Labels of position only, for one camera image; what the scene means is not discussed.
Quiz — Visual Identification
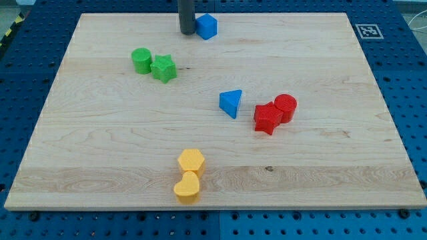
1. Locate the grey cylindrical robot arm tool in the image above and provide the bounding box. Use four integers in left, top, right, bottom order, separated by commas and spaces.
177, 0, 195, 35

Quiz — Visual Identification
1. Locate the blue triangle block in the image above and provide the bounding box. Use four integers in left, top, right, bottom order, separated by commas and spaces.
219, 89, 243, 119

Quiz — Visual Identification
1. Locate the red star block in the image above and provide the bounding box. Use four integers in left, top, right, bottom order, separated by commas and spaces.
254, 102, 283, 135

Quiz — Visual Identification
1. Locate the green star block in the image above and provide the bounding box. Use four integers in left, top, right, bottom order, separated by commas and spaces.
150, 55, 177, 83

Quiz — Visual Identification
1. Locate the yellow hexagon block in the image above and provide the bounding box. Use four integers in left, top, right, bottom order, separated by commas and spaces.
177, 149, 205, 179

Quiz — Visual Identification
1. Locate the wooden board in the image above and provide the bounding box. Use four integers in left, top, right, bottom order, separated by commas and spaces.
5, 13, 426, 211

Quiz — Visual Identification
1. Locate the red cylinder block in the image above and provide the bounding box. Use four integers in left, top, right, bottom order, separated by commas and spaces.
274, 94, 298, 123

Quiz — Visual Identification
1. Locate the yellow heart block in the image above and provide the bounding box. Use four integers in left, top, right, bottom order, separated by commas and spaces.
173, 171, 200, 204

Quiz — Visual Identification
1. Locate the blue cube block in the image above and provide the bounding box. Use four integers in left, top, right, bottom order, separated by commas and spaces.
195, 13, 218, 40

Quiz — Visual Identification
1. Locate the green cylinder block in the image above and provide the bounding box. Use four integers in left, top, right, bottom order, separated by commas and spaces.
131, 48, 152, 75

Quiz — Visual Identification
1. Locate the white fiducial marker tag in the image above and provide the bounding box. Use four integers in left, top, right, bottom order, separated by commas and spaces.
355, 23, 384, 39

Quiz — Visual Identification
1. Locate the yellow black hazard tape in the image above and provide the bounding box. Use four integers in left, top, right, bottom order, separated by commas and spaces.
1, 12, 25, 49

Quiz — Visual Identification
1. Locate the white cable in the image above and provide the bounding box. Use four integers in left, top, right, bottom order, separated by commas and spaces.
406, 9, 427, 34

